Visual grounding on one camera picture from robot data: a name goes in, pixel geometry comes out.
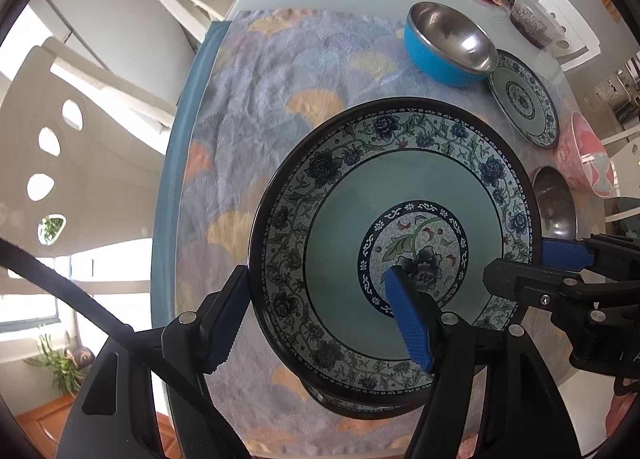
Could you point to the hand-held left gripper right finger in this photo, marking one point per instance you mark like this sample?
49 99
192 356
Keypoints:
407 319

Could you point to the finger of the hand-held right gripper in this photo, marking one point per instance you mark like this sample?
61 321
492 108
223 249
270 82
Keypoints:
525 281
565 254

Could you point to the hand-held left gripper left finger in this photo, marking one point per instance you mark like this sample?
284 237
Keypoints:
220 324

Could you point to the silver steel bowl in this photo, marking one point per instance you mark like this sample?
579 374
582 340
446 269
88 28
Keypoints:
555 204

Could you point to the large floral plate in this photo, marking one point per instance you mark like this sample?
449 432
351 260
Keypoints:
340 199
350 406

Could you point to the person's right forearm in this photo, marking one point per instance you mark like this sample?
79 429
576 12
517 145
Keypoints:
617 414

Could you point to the pink bowl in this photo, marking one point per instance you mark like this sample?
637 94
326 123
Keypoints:
585 149

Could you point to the small floral plate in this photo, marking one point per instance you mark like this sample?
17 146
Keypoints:
522 99

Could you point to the potted green plant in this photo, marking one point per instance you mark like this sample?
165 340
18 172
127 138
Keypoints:
57 364

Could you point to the clear plastic food container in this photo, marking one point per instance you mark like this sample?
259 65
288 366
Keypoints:
535 21

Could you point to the fan-patterned tablecloth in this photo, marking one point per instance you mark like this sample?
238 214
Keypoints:
260 89

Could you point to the blue steel bowl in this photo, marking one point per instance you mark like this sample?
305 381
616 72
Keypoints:
430 56

